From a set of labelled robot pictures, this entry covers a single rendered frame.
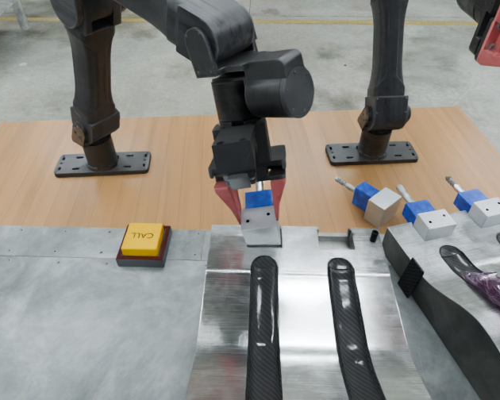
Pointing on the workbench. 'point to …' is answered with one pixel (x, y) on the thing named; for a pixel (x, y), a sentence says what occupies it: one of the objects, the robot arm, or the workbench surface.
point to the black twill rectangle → (410, 277)
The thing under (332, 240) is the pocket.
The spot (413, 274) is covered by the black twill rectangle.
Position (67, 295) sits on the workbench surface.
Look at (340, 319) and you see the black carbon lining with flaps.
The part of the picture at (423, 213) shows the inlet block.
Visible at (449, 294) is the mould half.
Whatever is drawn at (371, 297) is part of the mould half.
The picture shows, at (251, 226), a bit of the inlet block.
